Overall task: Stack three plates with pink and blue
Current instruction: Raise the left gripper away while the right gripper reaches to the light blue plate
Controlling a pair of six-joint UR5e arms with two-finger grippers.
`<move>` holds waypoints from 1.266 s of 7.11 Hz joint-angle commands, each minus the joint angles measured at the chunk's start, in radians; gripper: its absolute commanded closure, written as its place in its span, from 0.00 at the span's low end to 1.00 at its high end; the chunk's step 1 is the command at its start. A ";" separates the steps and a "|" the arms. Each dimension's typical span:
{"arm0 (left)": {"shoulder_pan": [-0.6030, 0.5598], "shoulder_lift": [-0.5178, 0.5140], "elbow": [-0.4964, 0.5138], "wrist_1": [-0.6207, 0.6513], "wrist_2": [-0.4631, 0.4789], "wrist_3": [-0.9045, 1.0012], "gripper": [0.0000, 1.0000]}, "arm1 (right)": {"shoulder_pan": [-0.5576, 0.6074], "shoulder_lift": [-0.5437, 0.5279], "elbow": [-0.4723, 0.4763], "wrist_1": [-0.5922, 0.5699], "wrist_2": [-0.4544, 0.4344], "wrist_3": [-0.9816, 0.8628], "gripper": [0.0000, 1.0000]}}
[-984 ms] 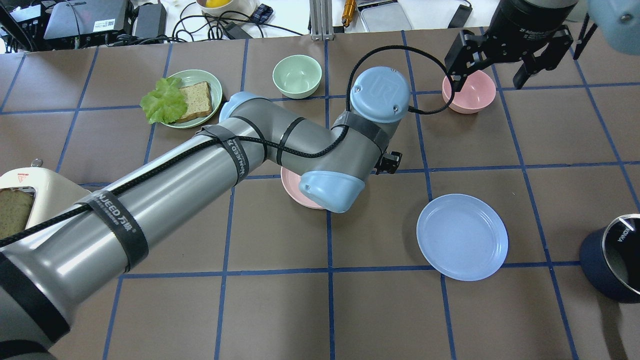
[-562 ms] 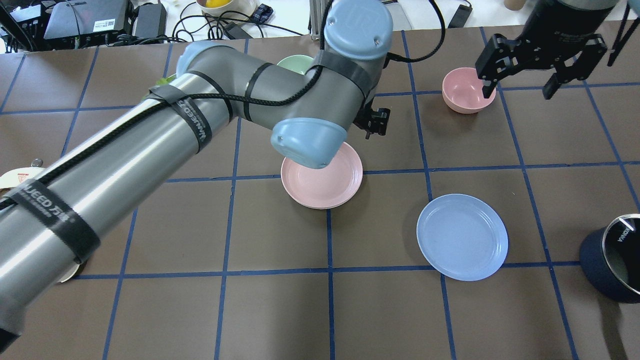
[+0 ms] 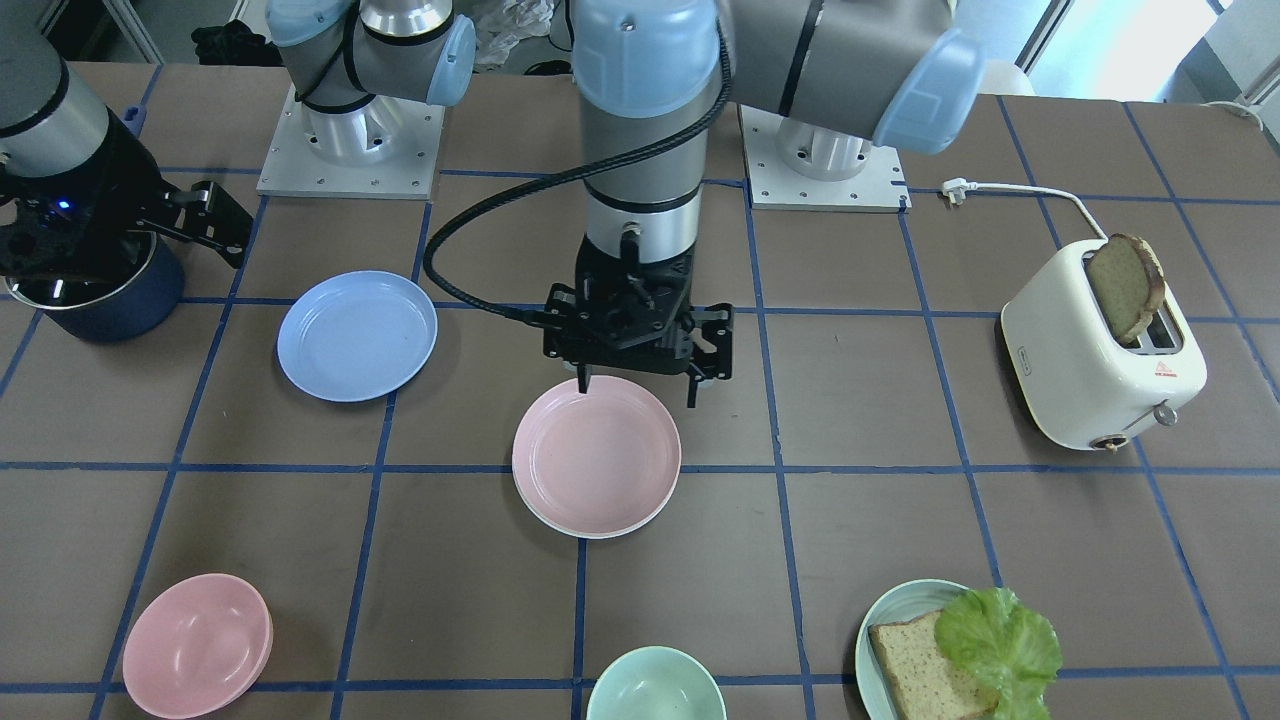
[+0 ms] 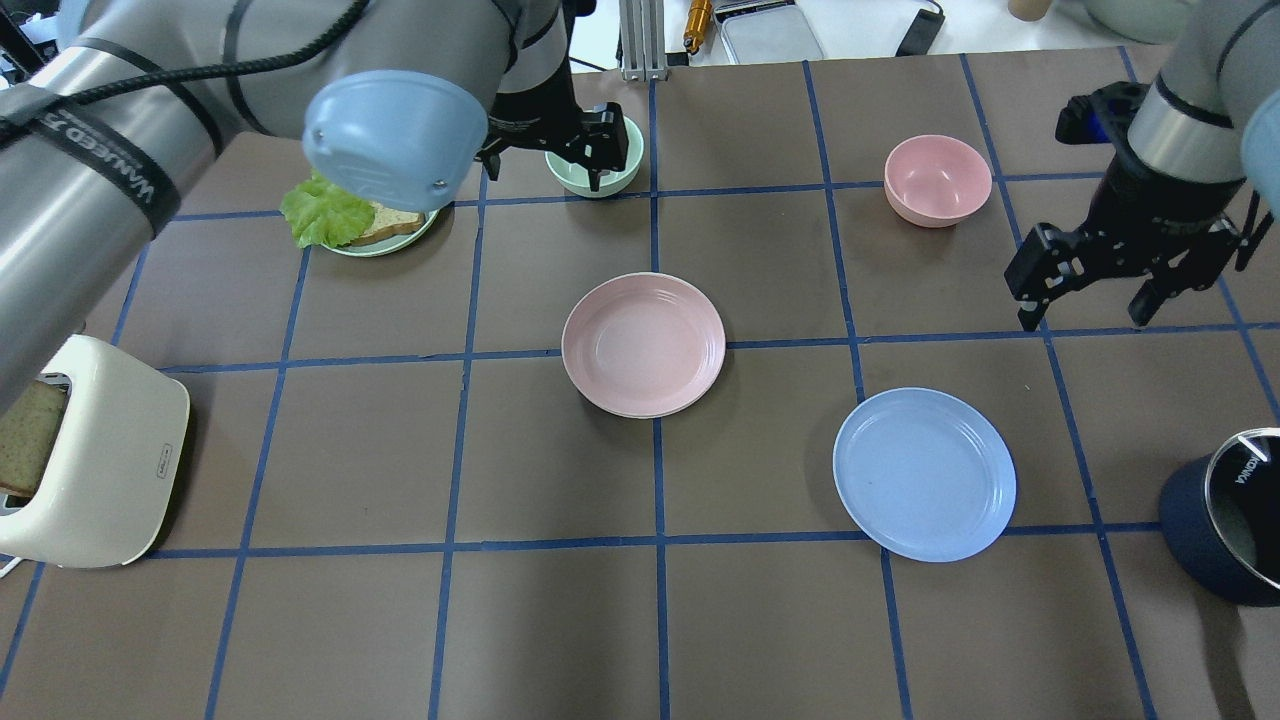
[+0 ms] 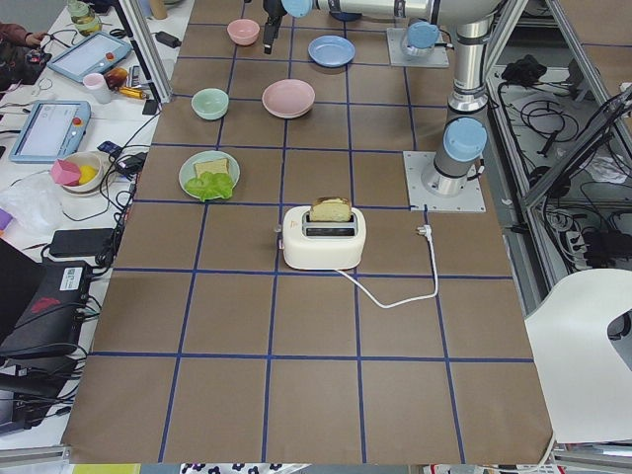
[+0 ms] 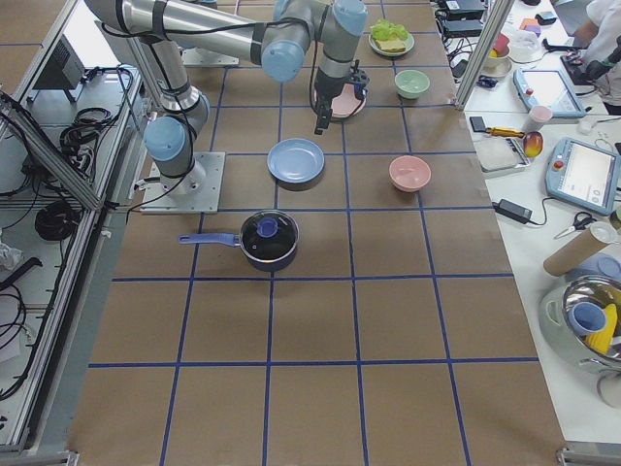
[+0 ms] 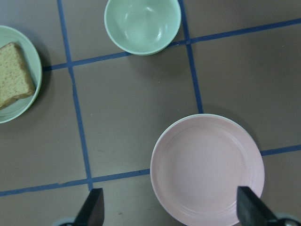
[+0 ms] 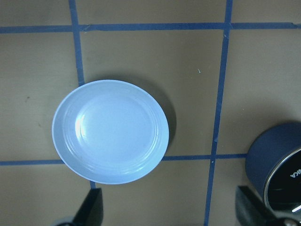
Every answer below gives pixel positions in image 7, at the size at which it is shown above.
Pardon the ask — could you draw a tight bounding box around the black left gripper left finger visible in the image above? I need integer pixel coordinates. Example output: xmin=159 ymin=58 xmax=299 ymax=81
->
xmin=73 ymin=188 xmax=104 ymax=226

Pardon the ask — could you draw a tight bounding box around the green plate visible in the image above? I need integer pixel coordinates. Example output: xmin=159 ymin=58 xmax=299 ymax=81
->
xmin=0 ymin=25 xmax=42 ymax=123

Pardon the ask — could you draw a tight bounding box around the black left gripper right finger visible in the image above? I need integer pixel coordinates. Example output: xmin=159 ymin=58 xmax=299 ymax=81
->
xmin=237 ymin=186 xmax=279 ymax=226

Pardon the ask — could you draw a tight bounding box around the green bowl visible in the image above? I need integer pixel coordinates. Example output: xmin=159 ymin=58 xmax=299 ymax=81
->
xmin=104 ymin=0 xmax=182 ymax=56

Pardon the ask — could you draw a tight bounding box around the bread slice on plate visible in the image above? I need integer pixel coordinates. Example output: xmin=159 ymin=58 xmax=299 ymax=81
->
xmin=0 ymin=42 xmax=36 ymax=109

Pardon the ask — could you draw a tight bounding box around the pink plate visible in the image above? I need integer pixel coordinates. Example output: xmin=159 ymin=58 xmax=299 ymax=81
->
xmin=150 ymin=114 xmax=265 ymax=226

